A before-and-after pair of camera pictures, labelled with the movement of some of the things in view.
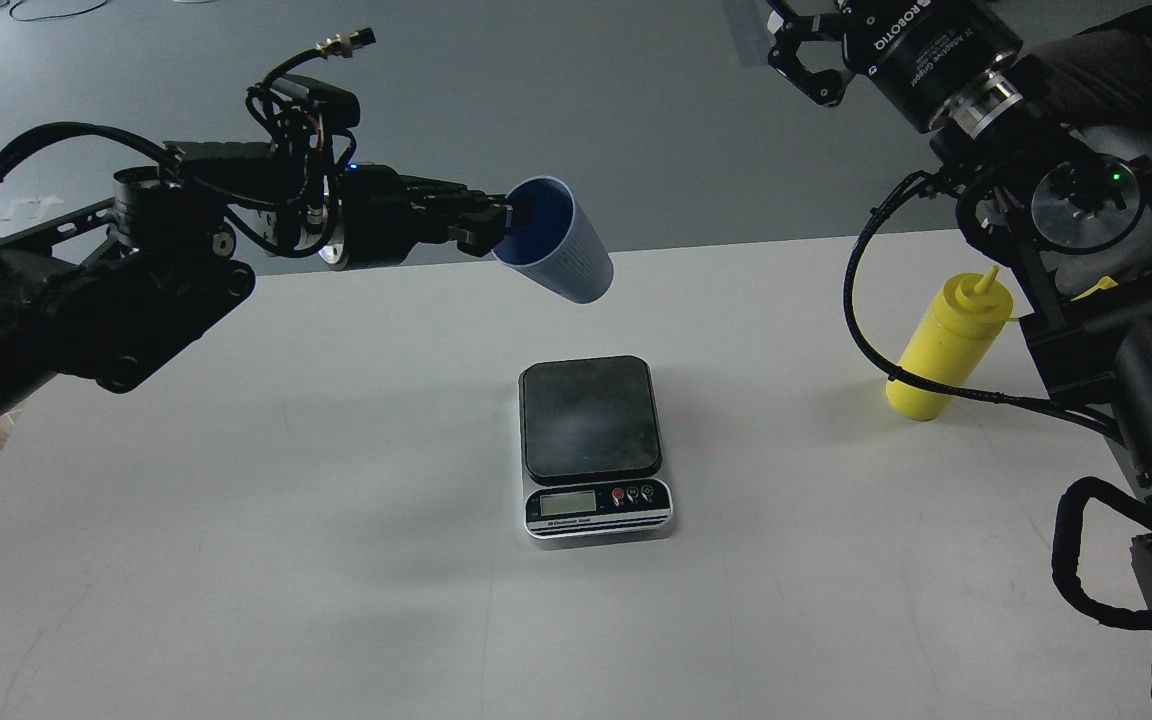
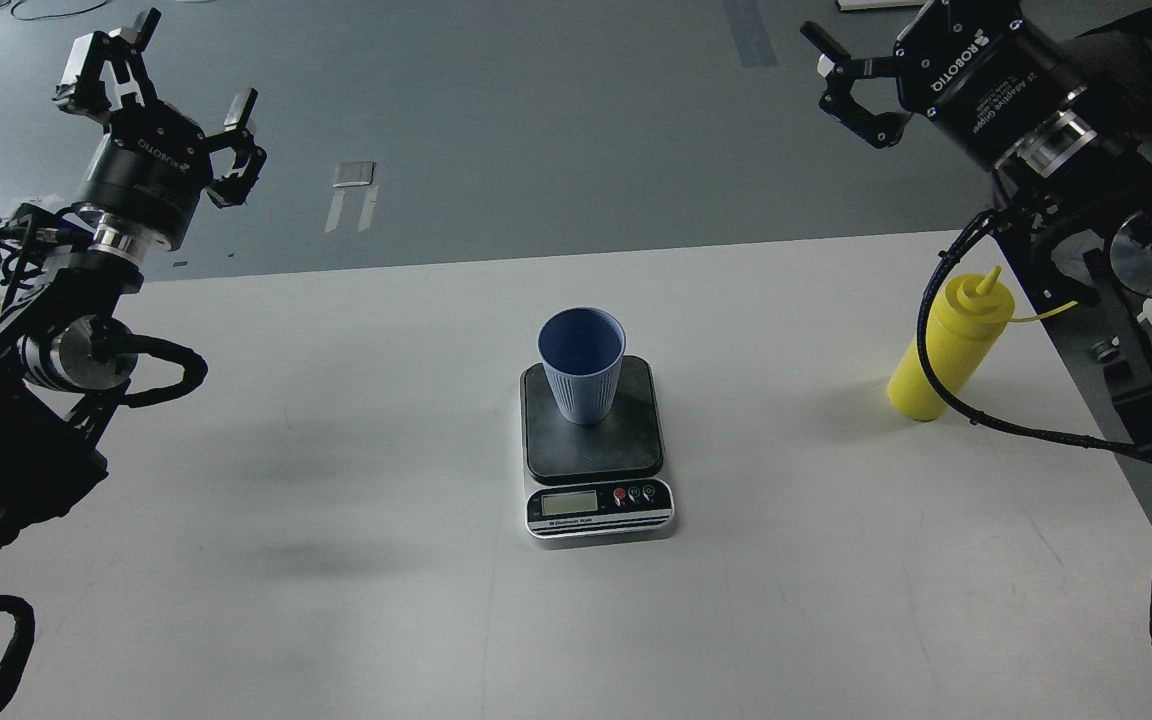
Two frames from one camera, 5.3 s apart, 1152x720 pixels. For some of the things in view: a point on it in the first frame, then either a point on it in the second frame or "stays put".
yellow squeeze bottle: (967, 320) stays put
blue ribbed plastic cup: (551, 242) to (584, 348)
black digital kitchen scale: (592, 454) stays put
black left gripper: (386, 213) to (150, 171)
